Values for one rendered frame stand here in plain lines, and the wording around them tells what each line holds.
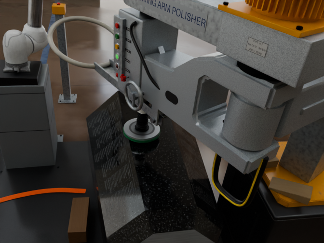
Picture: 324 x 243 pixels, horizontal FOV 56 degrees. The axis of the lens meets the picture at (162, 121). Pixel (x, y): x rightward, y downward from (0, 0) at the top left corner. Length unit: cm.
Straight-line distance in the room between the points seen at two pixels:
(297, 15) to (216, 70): 31
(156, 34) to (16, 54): 131
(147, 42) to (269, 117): 65
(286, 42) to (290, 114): 38
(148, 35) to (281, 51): 68
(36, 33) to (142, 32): 133
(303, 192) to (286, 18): 104
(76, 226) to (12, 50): 132
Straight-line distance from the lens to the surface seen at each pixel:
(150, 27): 141
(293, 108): 119
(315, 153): 177
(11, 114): 259
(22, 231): 246
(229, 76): 106
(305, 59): 88
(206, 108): 127
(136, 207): 148
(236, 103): 108
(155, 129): 179
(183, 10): 116
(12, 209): 261
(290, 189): 175
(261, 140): 113
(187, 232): 147
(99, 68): 194
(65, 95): 376
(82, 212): 233
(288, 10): 93
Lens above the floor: 193
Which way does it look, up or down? 34 degrees down
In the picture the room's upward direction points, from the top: 6 degrees clockwise
